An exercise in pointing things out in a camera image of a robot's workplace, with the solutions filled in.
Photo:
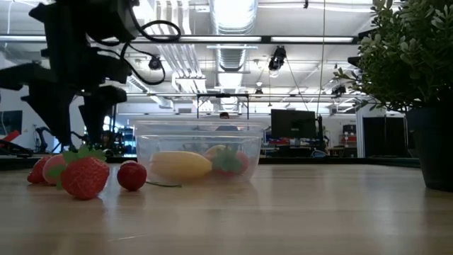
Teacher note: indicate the small black background frame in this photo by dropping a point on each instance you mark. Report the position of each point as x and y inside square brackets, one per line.
[223, 95]

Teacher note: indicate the black ceiling lamp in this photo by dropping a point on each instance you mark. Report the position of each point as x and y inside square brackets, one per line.
[277, 60]
[155, 63]

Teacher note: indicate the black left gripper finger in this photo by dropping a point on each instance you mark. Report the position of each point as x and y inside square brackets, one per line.
[53, 113]
[97, 113]

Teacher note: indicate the yellow toy lemon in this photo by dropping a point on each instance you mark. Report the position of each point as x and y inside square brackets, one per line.
[216, 150]

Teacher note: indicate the long ceiling light bar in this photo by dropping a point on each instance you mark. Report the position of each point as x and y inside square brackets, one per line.
[230, 39]

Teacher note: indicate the black aluminium table frame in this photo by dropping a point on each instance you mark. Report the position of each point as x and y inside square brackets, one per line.
[318, 161]

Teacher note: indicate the red toy strawberry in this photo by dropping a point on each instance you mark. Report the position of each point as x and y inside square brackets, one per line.
[86, 178]
[35, 173]
[226, 161]

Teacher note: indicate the person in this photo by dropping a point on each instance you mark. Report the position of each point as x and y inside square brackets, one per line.
[224, 115]

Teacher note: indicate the silver ceiling air duct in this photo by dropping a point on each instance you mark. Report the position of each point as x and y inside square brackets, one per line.
[231, 60]

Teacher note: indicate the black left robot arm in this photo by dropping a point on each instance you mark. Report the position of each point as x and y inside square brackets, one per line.
[70, 21]

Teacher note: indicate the yellow toy banana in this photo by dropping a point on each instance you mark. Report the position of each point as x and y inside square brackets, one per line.
[180, 164]

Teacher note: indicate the clear plastic tupperware container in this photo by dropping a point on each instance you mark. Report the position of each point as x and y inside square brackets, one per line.
[255, 141]

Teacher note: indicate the black partition panels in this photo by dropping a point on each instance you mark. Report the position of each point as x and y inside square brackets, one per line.
[385, 136]

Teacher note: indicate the red toy cherry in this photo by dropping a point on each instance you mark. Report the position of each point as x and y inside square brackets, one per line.
[131, 176]

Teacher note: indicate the dark wall picture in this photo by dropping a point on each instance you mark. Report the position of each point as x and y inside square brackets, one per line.
[10, 122]

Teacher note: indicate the black monitor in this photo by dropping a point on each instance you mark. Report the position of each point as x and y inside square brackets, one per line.
[293, 124]

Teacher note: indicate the long horizontal ceiling rail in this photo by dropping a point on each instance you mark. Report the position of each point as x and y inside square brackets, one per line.
[283, 95]

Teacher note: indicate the black background robot arm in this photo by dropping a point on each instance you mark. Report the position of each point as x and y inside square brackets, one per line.
[41, 136]

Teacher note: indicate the green plant in black pot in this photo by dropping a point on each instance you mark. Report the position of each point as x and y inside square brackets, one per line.
[407, 63]

